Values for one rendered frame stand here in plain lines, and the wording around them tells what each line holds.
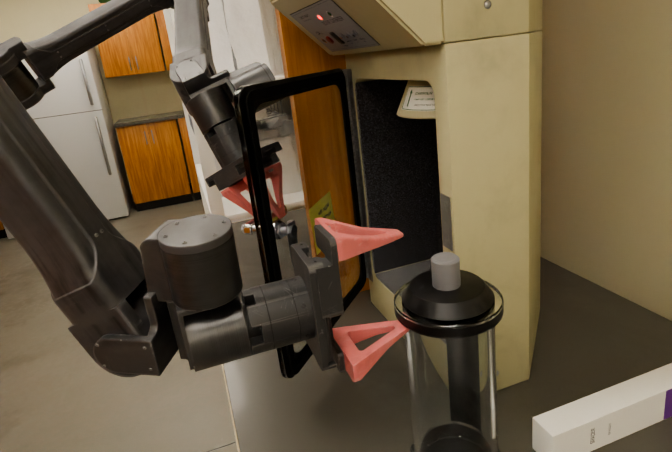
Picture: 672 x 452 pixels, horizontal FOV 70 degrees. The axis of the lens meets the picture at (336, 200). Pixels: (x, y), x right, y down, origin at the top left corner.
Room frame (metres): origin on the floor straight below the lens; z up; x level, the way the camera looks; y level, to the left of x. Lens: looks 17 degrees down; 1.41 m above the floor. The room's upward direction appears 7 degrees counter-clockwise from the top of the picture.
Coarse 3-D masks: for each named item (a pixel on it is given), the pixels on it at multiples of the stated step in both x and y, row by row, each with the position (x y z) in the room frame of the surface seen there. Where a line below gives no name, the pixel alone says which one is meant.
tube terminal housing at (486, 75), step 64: (448, 0) 0.54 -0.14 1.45; (512, 0) 0.57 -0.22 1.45; (384, 64) 0.70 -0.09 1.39; (448, 64) 0.54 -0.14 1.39; (512, 64) 0.57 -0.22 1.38; (448, 128) 0.54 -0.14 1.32; (512, 128) 0.57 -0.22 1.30; (448, 192) 0.55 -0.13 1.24; (512, 192) 0.57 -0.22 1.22; (512, 256) 0.57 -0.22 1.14; (512, 320) 0.57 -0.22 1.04; (512, 384) 0.57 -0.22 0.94
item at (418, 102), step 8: (408, 80) 0.71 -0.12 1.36; (416, 80) 0.68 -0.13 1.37; (408, 88) 0.69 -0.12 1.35; (416, 88) 0.67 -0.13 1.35; (424, 88) 0.66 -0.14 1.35; (408, 96) 0.68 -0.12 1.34; (416, 96) 0.67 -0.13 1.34; (424, 96) 0.65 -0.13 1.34; (432, 96) 0.65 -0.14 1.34; (400, 104) 0.71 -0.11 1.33; (408, 104) 0.68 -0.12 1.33; (416, 104) 0.66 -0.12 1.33; (424, 104) 0.65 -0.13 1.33; (432, 104) 0.64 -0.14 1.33; (400, 112) 0.69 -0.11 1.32; (408, 112) 0.67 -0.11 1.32; (416, 112) 0.66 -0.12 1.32; (424, 112) 0.65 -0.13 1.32; (432, 112) 0.64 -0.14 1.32
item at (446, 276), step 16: (432, 256) 0.44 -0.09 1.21; (448, 256) 0.44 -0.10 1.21; (432, 272) 0.43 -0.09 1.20; (448, 272) 0.42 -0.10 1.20; (464, 272) 0.46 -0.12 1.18; (416, 288) 0.44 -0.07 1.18; (432, 288) 0.43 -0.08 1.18; (448, 288) 0.42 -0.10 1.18; (464, 288) 0.42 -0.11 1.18; (480, 288) 0.42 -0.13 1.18; (416, 304) 0.41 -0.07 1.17; (432, 304) 0.40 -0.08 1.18; (448, 304) 0.40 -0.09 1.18; (464, 304) 0.40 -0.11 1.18; (480, 304) 0.40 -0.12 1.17; (448, 320) 0.39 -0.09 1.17
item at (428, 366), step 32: (416, 320) 0.40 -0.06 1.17; (480, 320) 0.39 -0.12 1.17; (416, 352) 0.41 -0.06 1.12; (448, 352) 0.39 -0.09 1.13; (480, 352) 0.39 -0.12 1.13; (416, 384) 0.42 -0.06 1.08; (448, 384) 0.39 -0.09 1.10; (480, 384) 0.39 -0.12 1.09; (416, 416) 0.42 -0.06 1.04; (448, 416) 0.39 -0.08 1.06; (480, 416) 0.39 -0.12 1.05; (416, 448) 0.43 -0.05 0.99; (448, 448) 0.39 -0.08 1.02; (480, 448) 0.39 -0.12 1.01
